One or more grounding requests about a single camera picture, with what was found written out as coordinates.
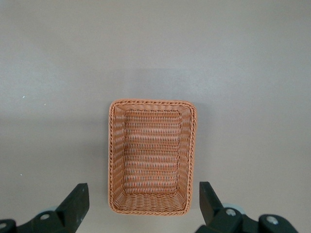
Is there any brown woven rectangular basket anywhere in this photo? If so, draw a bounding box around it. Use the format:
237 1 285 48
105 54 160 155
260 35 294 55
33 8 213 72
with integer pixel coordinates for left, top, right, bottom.
107 98 197 216

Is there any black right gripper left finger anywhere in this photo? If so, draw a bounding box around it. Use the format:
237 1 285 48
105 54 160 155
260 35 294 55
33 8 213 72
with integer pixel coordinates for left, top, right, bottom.
0 182 90 233

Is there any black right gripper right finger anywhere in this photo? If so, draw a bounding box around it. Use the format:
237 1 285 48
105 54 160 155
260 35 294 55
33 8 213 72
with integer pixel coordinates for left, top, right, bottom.
198 181 311 233

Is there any table cover sheet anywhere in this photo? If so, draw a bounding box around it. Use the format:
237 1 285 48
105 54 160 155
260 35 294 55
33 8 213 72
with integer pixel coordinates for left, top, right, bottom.
0 0 311 233

